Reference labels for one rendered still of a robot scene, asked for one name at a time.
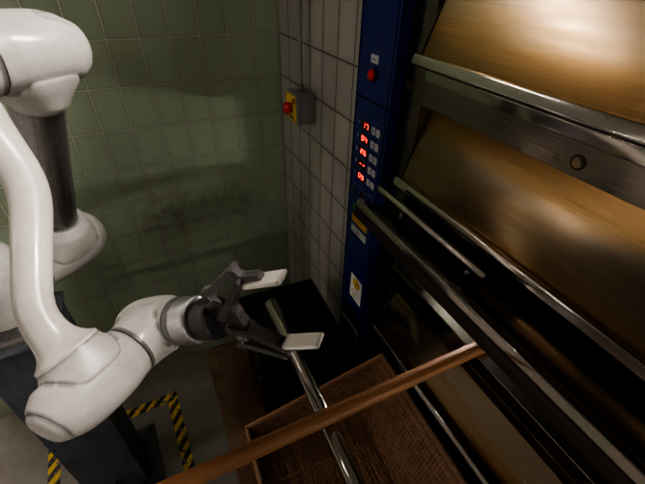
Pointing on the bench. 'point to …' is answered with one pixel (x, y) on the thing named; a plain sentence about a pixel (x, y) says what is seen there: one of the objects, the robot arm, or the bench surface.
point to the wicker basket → (378, 366)
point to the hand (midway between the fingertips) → (297, 310)
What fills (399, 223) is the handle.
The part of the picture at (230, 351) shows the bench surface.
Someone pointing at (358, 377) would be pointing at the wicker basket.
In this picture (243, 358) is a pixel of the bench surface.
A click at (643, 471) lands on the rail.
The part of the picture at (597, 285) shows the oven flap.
